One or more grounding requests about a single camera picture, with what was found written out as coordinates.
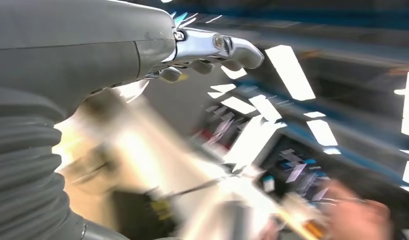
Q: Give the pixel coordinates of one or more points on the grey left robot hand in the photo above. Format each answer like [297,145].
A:
[75,43]

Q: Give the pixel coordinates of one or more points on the black device with yellow label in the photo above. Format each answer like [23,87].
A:
[135,215]

